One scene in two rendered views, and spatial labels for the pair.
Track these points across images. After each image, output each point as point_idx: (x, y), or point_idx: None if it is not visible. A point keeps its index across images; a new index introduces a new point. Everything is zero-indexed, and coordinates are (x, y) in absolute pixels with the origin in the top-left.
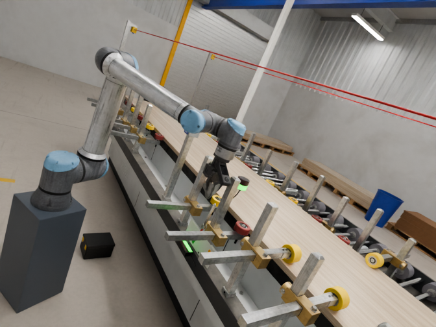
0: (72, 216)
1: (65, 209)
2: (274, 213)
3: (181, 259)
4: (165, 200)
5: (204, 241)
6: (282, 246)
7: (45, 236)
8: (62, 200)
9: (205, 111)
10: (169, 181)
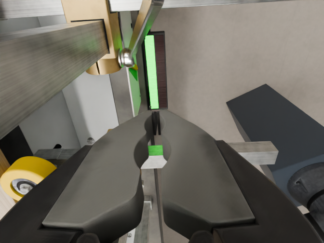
0: (290, 159)
1: (303, 168)
2: None
3: None
4: (149, 195)
5: (123, 24)
6: None
7: (310, 132)
8: (321, 179)
9: None
10: (148, 241)
